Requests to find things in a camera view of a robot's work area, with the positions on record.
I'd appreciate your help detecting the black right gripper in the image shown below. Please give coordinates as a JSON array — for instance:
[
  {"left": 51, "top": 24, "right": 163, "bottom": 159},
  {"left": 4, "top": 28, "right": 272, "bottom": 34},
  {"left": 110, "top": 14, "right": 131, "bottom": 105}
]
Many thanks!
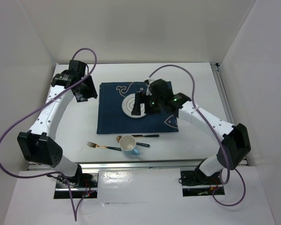
[{"left": 132, "top": 91, "right": 164, "bottom": 115}]

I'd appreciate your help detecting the white round plate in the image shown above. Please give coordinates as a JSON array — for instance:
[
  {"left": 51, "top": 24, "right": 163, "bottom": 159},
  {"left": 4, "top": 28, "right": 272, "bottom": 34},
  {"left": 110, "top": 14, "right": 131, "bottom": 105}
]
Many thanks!
[{"left": 122, "top": 94, "right": 146, "bottom": 119}]

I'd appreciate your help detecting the blue fabric placemat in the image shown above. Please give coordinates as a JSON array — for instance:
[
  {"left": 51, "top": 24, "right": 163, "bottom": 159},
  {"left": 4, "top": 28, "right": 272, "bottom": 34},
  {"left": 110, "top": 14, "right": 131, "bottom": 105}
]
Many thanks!
[{"left": 96, "top": 82, "right": 178, "bottom": 135}]

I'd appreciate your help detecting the white and blue mug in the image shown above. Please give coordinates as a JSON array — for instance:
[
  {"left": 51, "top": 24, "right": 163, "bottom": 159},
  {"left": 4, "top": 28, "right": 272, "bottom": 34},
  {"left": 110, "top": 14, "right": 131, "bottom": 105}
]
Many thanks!
[{"left": 119, "top": 135, "right": 140, "bottom": 159}]

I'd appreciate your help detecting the gold fork dark handle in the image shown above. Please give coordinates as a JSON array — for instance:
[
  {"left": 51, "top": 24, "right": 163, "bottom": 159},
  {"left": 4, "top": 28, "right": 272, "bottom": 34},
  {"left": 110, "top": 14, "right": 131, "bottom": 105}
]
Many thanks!
[{"left": 87, "top": 142, "right": 121, "bottom": 151}]

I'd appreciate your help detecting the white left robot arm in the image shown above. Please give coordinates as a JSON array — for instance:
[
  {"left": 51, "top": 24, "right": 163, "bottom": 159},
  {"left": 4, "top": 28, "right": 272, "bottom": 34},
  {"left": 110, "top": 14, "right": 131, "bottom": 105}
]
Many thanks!
[{"left": 17, "top": 60, "right": 97, "bottom": 187}]

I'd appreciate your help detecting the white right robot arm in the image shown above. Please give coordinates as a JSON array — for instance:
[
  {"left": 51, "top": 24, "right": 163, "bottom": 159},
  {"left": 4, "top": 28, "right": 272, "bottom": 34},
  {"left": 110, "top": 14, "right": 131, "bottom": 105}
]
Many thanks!
[{"left": 132, "top": 79, "right": 251, "bottom": 184}]

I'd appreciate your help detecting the gold knife dark handle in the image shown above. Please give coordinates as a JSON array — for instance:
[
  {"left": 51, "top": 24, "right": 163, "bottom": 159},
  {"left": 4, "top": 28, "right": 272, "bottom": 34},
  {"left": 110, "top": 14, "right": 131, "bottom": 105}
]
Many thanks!
[{"left": 132, "top": 134, "right": 160, "bottom": 138}]

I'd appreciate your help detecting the gold spoon dark handle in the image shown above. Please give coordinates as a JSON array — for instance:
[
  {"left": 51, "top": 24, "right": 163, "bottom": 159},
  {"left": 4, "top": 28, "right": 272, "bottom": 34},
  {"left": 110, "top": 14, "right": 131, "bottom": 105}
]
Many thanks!
[{"left": 116, "top": 135, "right": 150, "bottom": 148}]

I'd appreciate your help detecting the aluminium front rail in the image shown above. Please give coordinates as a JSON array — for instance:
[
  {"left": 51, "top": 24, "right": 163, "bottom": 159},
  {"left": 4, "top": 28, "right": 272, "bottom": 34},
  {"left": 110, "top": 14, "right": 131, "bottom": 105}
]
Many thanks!
[{"left": 79, "top": 159, "right": 203, "bottom": 170}]

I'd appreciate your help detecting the aluminium rail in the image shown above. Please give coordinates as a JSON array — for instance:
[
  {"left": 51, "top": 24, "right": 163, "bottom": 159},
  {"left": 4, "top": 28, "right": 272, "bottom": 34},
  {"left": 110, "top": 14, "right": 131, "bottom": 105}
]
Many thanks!
[
  {"left": 79, "top": 159, "right": 203, "bottom": 170},
  {"left": 210, "top": 63, "right": 235, "bottom": 124}
]

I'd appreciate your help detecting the aluminium right side rail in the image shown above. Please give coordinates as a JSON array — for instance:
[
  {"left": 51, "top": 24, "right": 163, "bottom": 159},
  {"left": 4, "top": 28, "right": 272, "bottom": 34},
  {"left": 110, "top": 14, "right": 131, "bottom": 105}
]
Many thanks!
[{"left": 210, "top": 63, "right": 235, "bottom": 124}]

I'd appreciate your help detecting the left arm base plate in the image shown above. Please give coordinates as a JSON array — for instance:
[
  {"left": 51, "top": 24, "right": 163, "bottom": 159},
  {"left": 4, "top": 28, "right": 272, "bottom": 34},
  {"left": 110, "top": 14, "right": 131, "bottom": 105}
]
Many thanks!
[{"left": 48, "top": 172, "right": 99, "bottom": 199}]

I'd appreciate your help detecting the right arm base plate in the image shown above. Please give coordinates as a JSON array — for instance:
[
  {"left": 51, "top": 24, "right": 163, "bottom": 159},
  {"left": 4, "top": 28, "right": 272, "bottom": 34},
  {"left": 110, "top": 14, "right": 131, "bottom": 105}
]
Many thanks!
[{"left": 178, "top": 171, "right": 225, "bottom": 197}]

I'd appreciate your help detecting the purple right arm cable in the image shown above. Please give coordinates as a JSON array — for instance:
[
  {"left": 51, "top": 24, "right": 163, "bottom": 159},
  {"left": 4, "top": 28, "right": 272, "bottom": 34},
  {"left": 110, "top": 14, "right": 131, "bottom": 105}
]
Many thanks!
[{"left": 148, "top": 65, "right": 247, "bottom": 207}]

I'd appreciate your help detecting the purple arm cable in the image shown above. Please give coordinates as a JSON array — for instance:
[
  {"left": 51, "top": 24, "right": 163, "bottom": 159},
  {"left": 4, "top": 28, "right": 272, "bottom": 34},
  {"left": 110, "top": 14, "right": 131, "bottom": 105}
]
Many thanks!
[
  {"left": 0, "top": 47, "right": 98, "bottom": 221},
  {"left": 148, "top": 65, "right": 247, "bottom": 207}
]

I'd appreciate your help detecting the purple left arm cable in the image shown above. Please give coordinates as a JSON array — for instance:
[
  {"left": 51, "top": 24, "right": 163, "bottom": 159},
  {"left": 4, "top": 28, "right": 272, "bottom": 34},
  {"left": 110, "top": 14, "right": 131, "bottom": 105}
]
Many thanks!
[{"left": 0, "top": 47, "right": 98, "bottom": 221}]

